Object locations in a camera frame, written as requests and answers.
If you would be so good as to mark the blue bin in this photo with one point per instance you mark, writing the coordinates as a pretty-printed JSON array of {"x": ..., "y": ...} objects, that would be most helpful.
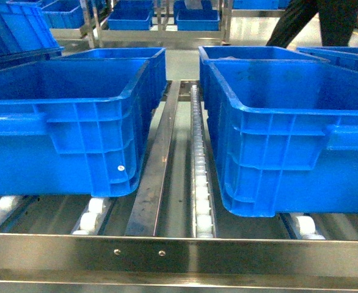
[
  {"x": 342, "y": 56},
  {"x": 74, "y": 127},
  {"x": 284, "y": 136},
  {"x": 156, "y": 58},
  {"x": 24, "y": 35},
  {"x": 213, "y": 54}
]

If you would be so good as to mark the small blue tray left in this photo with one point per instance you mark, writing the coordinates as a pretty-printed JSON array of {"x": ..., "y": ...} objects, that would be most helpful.
[{"x": 130, "y": 20}]

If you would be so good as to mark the blue bin far left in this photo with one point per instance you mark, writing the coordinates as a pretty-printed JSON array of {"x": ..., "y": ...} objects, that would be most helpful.
[{"x": 24, "y": 35}]

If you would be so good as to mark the blue bin rear left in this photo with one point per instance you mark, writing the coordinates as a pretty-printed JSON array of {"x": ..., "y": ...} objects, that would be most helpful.
[{"x": 156, "y": 58}]

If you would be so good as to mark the blue bin front left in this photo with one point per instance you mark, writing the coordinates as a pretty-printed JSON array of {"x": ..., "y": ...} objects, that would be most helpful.
[{"x": 74, "y": 127}]

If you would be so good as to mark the blue bin front right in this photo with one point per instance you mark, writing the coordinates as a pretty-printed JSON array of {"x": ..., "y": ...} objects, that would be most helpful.
[{"x": 284, "y": 136}]

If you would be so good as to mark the small blue tray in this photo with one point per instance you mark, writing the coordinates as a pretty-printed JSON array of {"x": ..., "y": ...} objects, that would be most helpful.
[
  {"x": 130, "y": 20},
  {"x": 198, "y": 20}
]

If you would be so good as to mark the small blue tray right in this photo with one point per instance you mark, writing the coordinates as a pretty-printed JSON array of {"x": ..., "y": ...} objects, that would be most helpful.
[{"x": 198, "y": 20}]

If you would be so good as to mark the blue bin far right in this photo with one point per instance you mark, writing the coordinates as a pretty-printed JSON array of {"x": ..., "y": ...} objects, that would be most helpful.
[{"x": 342, "y": 56}]

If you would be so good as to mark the background steel cart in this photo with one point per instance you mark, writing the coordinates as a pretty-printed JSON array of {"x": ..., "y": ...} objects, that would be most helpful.
[{"x": 163, "y": 33}]

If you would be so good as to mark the steel roller shelf rack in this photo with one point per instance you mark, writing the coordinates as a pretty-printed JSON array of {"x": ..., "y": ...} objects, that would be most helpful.
[{"x": 172, "y": 234}]

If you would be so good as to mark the blue bin rear right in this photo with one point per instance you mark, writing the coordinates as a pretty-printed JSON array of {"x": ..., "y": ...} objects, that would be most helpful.
[{"x": 213, "y": 54}]

